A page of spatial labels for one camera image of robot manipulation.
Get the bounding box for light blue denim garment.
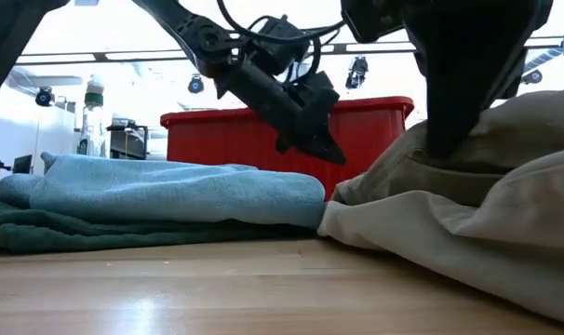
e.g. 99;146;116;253
0;151;328;230

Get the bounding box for red plastic laundry bin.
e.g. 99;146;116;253
159;96;416;201

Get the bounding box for dark green button shirt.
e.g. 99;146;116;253
0;199;311;256

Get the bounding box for black ceiling light rail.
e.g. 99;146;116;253
16;34;564;66

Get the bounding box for black ceiling camera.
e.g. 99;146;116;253
345;55;369;90
521;68;544;87
34;87;55;109
186;74;206;96

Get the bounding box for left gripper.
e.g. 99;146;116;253
214;59;348;166

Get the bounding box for dark background monitor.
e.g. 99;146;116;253
12;154;34;176

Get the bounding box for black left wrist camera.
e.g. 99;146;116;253
248;14;312;76

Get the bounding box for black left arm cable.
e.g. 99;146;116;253
215;0;347;86

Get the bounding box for clear spray bottle green label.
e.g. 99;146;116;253
75;74;108;159

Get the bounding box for beige garment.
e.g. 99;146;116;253
316;86;564;327

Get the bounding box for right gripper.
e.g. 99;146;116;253
400;0;554;160

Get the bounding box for black shelf unit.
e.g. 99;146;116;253
106;118;149;162

